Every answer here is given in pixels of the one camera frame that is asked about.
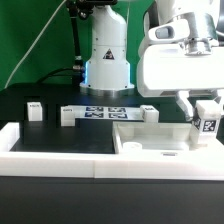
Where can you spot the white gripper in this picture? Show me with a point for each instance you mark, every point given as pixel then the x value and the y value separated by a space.
pixel 165 68

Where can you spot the white square tabletop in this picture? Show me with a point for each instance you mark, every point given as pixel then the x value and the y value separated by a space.
pixel 163 142

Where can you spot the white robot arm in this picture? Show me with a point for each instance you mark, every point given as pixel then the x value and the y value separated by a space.
pixel 107 72

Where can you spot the white U-shaped fence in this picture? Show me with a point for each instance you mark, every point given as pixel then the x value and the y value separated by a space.
pixel 99 166

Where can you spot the AprilTag base sheet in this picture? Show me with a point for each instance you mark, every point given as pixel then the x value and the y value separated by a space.
pixel 107 113

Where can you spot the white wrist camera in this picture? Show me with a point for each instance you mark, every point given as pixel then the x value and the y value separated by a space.
pixel 170 32

